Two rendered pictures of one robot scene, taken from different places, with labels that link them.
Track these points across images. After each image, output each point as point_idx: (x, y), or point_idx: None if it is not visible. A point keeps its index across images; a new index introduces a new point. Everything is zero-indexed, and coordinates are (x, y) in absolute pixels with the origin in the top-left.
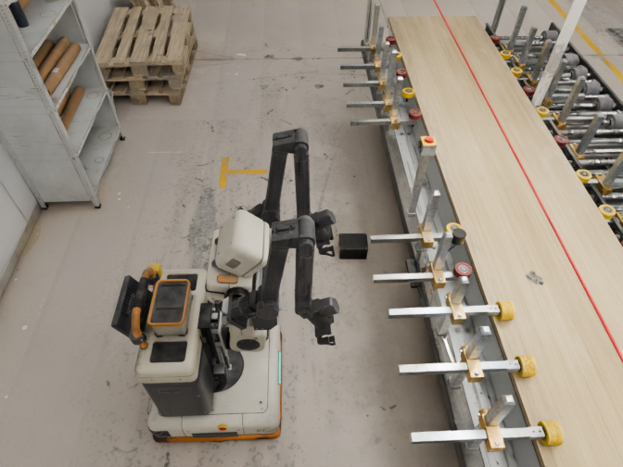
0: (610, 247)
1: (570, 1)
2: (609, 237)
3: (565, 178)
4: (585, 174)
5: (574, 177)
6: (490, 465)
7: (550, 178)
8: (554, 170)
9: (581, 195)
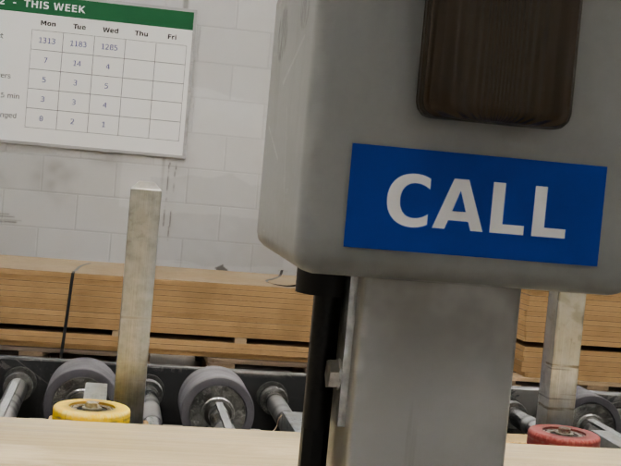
0: (607, 461)
1: None
2: (539, 451)
3: (116, 440)
4: (98, 407)
5: (111, 427)
6: None
7: (113, 464)
8: (38, 445)
9: (253, 439)
